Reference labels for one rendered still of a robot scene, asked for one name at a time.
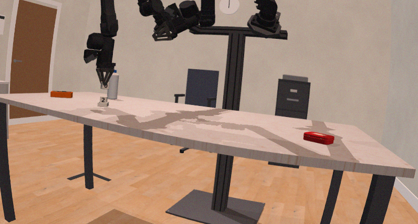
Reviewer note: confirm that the white cube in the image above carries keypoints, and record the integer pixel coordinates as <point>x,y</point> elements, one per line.
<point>104,87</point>
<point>103,99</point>

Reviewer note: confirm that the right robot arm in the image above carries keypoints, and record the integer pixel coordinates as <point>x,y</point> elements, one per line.
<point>109,27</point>

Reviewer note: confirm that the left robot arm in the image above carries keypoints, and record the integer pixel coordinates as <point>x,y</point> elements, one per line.
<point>265,19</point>

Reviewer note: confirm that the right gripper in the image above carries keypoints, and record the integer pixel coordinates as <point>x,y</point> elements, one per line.
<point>109,69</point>

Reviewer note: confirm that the white bottle with blue cap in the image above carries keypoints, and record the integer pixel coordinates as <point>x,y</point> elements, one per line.
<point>113,86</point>

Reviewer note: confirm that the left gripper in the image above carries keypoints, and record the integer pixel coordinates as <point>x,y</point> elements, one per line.
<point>168,26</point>

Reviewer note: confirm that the red mint tin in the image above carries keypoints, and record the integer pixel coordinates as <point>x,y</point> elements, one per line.
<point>319,138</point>

